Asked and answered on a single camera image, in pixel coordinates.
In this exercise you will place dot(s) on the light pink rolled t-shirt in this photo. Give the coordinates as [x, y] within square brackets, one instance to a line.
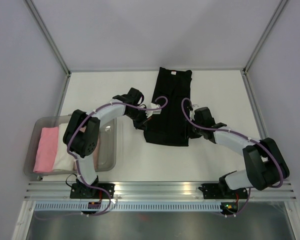
[95, 154]

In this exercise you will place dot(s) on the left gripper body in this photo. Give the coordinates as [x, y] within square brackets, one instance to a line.
[138, 117]

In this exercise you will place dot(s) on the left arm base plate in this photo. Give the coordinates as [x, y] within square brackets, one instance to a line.
[81, 191]

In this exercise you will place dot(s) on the white rolled t-shirt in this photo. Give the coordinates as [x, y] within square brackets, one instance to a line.
[63, 161]

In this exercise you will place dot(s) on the aluminium mounting rail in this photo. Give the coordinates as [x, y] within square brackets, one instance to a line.
[152, 191]

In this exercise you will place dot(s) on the clear plastic bin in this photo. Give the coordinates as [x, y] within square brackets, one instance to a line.
[107, 153]

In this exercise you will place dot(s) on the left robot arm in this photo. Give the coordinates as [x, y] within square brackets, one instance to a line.
[82, 137]

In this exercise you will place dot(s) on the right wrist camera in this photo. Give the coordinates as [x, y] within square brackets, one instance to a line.
[193, 108]

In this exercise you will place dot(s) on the slotted cable duct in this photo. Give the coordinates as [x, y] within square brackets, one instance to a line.
[130, 206]

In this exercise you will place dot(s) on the black t-shirt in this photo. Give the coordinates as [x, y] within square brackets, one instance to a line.
[170, 127]

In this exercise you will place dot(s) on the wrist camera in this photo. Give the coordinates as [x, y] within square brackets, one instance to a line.
[193, 108]
[153, 109]

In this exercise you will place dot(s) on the right aluminium frame post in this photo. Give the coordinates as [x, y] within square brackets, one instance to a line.
[265, 34]

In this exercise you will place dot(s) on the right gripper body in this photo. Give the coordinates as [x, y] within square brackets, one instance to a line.
[196, 131]

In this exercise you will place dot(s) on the aluminium frame post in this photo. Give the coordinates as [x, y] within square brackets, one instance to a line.
[265, 34]
[47, 36]

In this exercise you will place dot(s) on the left aluminium frame post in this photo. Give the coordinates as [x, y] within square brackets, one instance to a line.
[47, 36]

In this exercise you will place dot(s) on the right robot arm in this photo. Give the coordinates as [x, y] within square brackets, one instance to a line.
[264, 164]

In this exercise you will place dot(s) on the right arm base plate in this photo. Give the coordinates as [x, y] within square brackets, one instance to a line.
[211, 191]

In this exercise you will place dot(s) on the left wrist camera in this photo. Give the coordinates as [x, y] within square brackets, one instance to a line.
[153, 109]

